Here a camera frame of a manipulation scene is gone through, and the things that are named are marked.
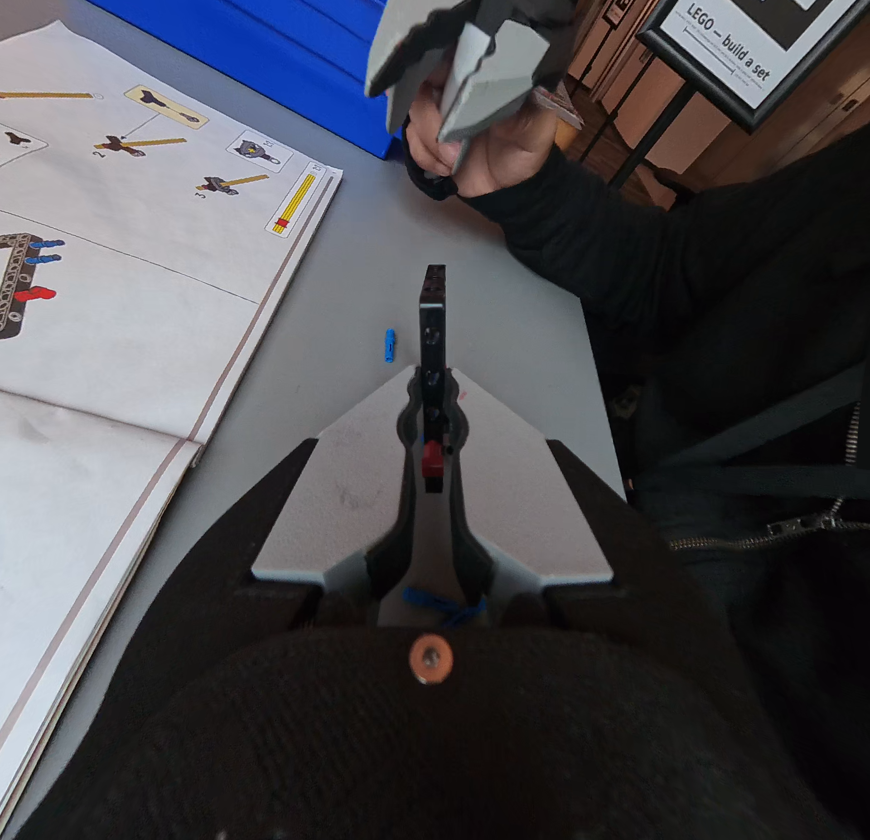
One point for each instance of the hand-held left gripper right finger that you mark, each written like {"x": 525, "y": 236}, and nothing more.
{"x": 530, "y": 500}

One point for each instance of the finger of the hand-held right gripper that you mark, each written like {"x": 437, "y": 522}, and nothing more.
{"x": 408, "y": 37}
{"x": 496, "y": 85}

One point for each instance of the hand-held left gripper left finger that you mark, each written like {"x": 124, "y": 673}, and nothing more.
{"x": 340, "y": 500}

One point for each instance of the black lego frame assembly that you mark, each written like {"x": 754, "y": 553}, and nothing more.
{"x": 433, "y": 350}

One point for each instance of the person's right forearm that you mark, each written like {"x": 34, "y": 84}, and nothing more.
{"x": 612, "y": 241}

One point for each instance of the lego instruction booklet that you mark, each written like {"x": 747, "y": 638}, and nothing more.
{"x": 136, "y": 350}

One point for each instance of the person's right hand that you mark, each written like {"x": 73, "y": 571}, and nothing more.
{"x": 503, "y": 153}

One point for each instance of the blue plastic bin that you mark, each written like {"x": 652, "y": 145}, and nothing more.
{"x": 272, "y": 24}

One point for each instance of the black bag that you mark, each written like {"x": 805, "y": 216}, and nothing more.
{"x": 747, "y": 476}

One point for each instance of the black framed marker sign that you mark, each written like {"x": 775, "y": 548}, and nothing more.
{"x": 734, "y": 58}

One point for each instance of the person's black jacket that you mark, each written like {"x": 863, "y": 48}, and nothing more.
{"x": 781, "y": 649}

